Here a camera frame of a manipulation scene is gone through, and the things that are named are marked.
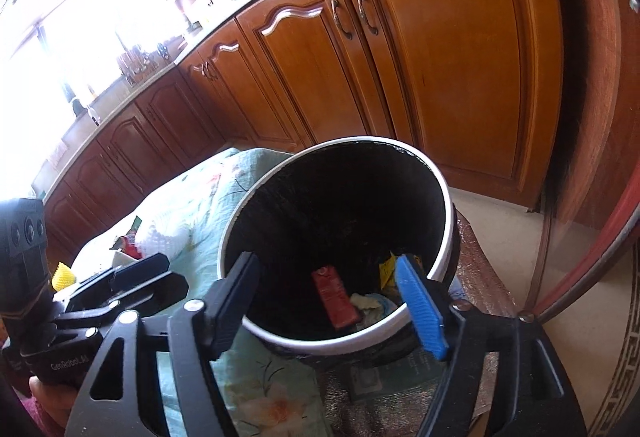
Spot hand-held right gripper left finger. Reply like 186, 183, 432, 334
65, 252, 261, 437

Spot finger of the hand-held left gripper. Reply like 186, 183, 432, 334
60, 273, 189, 330
67, 253, 170, 313

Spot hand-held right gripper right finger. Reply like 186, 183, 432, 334
395, 253, 588, 437

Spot red snack wrapper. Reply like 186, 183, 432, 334
112, 229, 144, 261

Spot yellow foam net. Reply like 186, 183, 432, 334
52, 261, 76, 291

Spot white foam net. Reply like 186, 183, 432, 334
135, 212, 197, 263

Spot white rimmed black trash bin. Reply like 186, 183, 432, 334
217, 136, 462, 370

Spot person's left forearm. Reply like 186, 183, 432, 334
10, 394, 66, 437

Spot person's left hand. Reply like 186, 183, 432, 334
27, 374, 78, 420

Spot yellow wrapper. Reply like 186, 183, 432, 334
378, 257, 401, 290

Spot crumpled paper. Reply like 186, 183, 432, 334
350, 293, 397, 319

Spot floral printed blanket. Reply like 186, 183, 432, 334
74, 147, 333, 437

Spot red drink carton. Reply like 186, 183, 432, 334
311, 267, 362, 329

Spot dark wooden base cabinet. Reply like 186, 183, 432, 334
42, 104, 182, 268

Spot wooden cabinet door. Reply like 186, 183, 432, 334
235, 0, 372, 154
134, 67, 227, 173
334, 0, 568, 209
177, 20, 301, 154

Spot patterned floor mat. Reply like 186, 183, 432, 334
587, 349, 640, 437

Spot round red-rimmed glass tabletop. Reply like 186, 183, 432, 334
517, 0, 640, 324

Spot metal cabinet door handle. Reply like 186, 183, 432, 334
331, 0, 354, 41
356, 0, 380, 36

